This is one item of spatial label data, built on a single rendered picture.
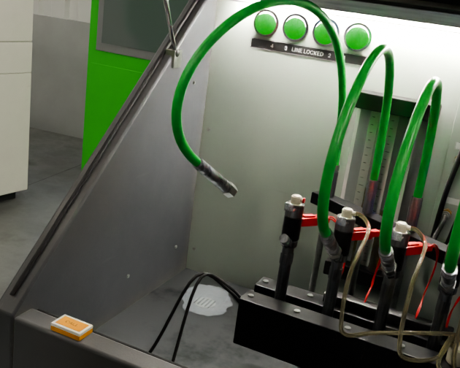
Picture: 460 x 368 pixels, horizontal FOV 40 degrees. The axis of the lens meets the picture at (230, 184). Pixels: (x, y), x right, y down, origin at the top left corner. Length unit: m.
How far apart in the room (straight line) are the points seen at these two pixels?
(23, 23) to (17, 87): 0.37
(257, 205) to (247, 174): 0.07
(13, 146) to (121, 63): 0.82
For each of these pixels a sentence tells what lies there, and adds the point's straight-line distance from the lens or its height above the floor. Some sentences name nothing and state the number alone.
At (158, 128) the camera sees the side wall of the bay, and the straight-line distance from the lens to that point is 1.17.
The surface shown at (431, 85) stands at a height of 1.35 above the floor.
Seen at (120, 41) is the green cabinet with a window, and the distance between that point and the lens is 3.89.
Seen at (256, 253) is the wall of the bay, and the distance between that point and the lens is 1.34.
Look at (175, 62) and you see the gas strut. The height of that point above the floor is 1.29.
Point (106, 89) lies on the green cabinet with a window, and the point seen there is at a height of 0.75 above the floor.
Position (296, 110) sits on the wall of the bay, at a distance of 1.24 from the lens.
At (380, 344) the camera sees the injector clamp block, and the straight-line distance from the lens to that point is 0.96.
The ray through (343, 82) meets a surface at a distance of 1.10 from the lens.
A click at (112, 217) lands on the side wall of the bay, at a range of 1.11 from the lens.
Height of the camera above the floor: 1.44
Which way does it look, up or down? 17 degrees down
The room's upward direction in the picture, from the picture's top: 8 degrees clockwise
